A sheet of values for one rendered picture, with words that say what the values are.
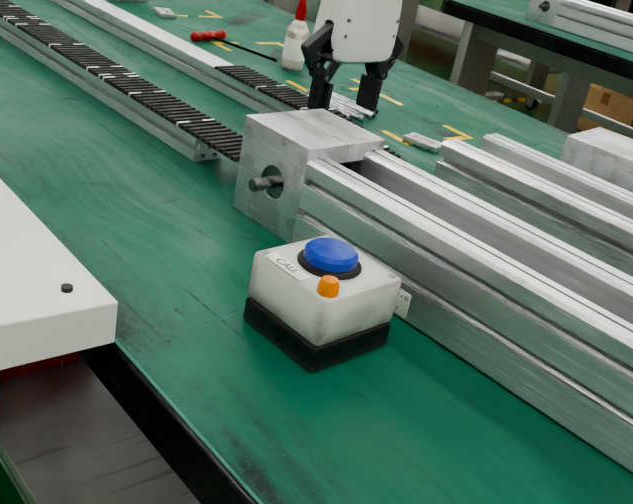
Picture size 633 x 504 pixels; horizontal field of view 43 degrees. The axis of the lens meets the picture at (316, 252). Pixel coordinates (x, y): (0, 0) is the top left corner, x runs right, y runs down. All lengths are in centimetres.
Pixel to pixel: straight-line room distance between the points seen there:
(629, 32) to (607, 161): 146
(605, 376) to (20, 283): 39
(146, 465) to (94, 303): 78
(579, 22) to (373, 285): 195
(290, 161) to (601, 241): 29
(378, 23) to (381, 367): 49
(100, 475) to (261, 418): 79
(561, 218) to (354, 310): 29
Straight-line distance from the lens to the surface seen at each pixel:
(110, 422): 139
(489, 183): 83
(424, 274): 64
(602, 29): 244
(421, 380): 60
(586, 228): 79
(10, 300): 56
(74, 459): 132
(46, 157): 87
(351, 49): 96
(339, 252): 58
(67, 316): 55
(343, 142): 74
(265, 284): 59
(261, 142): 76
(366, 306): 58
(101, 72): 105
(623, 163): 94
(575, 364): 58
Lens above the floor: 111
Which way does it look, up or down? 26 degrees down
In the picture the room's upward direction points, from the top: 12 degrees clockwise
